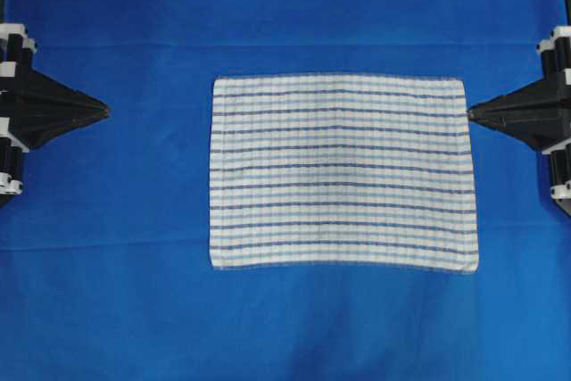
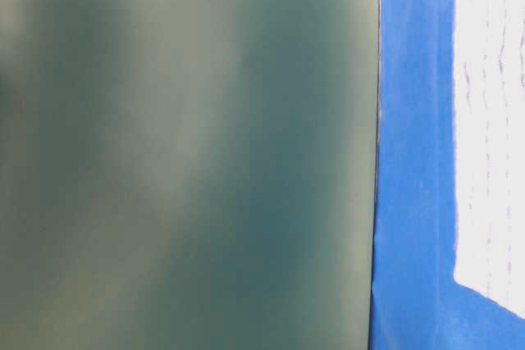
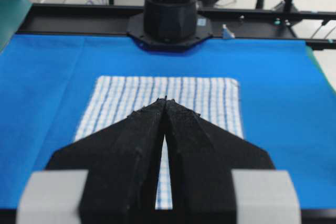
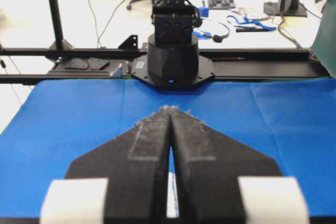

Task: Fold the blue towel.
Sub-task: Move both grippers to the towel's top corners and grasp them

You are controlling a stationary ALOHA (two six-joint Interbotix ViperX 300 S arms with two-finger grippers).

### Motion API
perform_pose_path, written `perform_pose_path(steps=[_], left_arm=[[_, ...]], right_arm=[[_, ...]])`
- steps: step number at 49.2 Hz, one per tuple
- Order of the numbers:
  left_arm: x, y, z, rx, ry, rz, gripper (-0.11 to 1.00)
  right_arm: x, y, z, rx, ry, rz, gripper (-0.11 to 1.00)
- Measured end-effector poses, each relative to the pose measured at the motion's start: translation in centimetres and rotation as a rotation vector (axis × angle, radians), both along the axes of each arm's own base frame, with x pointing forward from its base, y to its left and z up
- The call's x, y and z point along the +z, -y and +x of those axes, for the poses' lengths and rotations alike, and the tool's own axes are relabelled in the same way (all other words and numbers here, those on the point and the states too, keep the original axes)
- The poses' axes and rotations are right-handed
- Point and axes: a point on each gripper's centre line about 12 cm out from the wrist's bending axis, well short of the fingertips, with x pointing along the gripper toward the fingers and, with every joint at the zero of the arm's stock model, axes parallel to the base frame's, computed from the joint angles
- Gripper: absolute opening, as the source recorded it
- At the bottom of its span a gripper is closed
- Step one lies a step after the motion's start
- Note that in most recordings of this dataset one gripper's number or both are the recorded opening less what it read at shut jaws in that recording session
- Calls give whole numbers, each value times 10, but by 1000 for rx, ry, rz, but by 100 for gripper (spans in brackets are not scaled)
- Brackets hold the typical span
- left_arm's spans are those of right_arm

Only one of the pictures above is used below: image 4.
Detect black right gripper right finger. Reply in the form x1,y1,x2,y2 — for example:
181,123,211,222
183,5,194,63
169,109,282,223

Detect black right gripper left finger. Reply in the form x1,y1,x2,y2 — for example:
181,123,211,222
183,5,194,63
65,109,171,223

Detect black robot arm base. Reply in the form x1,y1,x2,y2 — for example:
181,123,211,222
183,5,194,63
131,0,215,90

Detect blue table cloth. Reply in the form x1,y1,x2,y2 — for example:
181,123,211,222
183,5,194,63
1,79,335,218

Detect black headset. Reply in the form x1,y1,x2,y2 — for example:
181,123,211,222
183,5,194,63
195,18,230,43

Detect black aluminium frame rail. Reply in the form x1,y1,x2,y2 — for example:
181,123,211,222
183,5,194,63
1,48,330,89

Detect blue lanyard ribbon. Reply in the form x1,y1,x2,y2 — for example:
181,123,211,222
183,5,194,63
226,15,277,31

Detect black vertical frame post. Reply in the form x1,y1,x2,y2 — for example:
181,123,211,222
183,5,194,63
49,0,64,50

